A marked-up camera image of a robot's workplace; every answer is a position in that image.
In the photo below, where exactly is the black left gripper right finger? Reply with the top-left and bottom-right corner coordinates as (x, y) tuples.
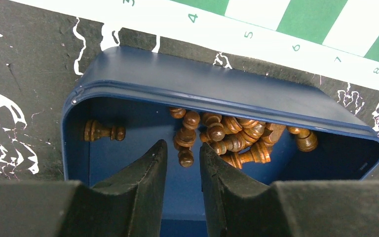
(199, 144), (379, 237)

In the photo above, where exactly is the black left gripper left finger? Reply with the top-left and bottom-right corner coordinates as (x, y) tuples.
(0, 140), (168, 237)

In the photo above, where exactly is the brown pawn alone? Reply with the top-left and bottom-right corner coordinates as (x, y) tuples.
(83, 119), (126, 142)

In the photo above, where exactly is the pile of brown chess pieces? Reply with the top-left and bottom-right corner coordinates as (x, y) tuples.
(169, 107), (318, 169)

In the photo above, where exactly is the green white chess board mat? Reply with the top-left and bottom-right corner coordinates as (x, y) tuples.
(25, 0), (379, 90)

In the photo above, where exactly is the blue plastic tray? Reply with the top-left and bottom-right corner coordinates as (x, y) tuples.
(61, 46), (379, 237)

